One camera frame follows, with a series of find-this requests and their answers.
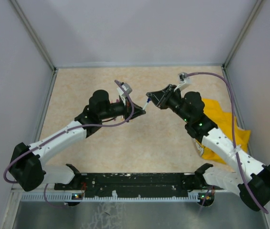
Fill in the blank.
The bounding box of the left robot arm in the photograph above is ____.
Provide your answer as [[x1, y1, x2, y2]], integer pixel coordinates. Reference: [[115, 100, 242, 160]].
[[9, 90, 146, 192]]

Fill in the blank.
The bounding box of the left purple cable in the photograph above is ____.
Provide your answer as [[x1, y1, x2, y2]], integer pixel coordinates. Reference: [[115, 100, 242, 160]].
[[3, 79, 135, 209]]

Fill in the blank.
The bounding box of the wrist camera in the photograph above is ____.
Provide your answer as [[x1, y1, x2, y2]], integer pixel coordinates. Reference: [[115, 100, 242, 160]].
[[117, 81, 133, 104], [174, 72, 192, 91]]

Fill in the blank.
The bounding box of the yellow cloth bag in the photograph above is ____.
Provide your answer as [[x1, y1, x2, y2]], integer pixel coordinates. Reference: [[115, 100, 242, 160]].
[[194, 98, 251, 164]]

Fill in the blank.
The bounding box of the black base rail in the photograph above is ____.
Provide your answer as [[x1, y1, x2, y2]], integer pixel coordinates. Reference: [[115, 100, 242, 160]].
[[54, 173, 208, 198]]

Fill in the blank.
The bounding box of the white slotted cable duct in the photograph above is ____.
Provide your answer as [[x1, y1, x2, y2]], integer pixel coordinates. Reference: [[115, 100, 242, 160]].
[[20, 192, 214, 203]]

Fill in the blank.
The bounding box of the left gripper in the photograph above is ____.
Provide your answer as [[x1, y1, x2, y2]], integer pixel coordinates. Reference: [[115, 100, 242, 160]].
[[99, 95, 145, 122]]

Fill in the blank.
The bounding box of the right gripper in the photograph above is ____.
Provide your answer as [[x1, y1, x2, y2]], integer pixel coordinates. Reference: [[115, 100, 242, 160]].
[[146, 84, 191, 123]]

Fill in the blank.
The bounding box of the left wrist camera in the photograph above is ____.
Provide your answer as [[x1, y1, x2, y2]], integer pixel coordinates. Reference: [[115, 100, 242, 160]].
[[117, 81, 133, 104]]

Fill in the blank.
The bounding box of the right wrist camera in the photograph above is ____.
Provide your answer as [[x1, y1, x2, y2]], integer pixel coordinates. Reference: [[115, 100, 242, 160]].
[[174, 72, 192, 91]]

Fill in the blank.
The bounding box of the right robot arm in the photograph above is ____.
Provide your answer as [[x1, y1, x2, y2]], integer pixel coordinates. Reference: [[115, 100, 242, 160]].
[[146, 84, 270, 211]]

